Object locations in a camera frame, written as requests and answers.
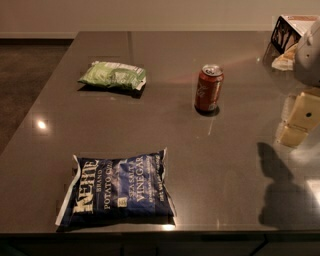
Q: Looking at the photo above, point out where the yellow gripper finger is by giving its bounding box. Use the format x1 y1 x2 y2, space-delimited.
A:
279 88 320 147

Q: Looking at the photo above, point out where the green chip bag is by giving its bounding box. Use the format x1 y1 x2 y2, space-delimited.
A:
79 61 146 91

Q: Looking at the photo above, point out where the black wire snack basket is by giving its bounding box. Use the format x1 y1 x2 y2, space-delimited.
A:
270 14 320 55

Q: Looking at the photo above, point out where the pale snack bag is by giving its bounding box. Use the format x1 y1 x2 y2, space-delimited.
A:
271 44 298 71

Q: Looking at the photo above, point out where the blue kettle chip bag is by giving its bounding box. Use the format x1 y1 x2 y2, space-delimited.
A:
56 149 175 227

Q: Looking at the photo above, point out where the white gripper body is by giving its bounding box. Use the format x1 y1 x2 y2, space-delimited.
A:
294 20 320 87

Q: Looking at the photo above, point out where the red coke can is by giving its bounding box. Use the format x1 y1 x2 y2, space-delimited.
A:
194 64 224 113

